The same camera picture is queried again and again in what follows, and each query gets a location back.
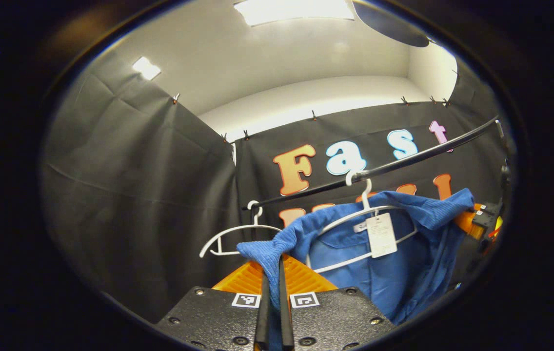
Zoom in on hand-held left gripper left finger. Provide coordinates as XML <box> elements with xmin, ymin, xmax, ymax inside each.
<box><xmin>154</xmin><ymin>260</ymin><xmax>271</xmax><ymax>351</ymax></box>

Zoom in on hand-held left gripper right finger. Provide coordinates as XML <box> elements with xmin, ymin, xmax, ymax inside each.
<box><xmin>278</xmin><ymin>253</ymin><xmax>397</xmax><ymax>351</ymax></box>

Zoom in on blue corduroy jacket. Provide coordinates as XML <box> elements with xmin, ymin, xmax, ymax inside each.
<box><xmin>237</xmin><ymin>189</ymin><xmax>475</xmax><ymax>351</ymax></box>

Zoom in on white hanger with jacket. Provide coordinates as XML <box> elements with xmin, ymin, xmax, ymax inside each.
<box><xmin>305</xmin><ymin>171</ymin><xmax>419</xmax><ymax>274</ymax></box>

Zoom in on empty white hanger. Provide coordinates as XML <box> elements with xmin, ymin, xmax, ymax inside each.
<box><xmin>199</xmin><ymin>200</ymin><xmax>282</xmax><ymax>258</ymax></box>

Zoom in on black clothes rack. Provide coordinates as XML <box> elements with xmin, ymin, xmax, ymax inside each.
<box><xmin>243</xmin><ymin>116</ymin><xmax>499</xmax><ymax>210</ymax></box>

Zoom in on white paper garment tag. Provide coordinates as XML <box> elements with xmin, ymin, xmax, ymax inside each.
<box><xmin>366</xmin><ymin>213</ymin><xmax>398</xmax><ymax>258</ymax></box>

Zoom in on black backdrop cloth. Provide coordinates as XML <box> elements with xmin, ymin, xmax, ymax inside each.
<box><xmin>40</xmin><ymin>46</ymin><xmax>512</xmax><ymax>325</ymax></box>

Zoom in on dark round object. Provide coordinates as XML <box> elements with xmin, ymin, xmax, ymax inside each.
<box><xmin>353</xmin><ymin>0</ymin><xmax>431</xmax><ymax>48</ymax></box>

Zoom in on small ceiling light panel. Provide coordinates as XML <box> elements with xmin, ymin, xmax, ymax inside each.
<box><xmin>132</xmin><ymin>57</ymin><xmax>162</xmax><ymax>81</ymax></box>

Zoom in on large ceiling light panel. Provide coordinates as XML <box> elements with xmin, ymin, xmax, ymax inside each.
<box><xmin>233</xmin><ymin>0</ymin><xmax>356</xmax><ymax>27</ymax></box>

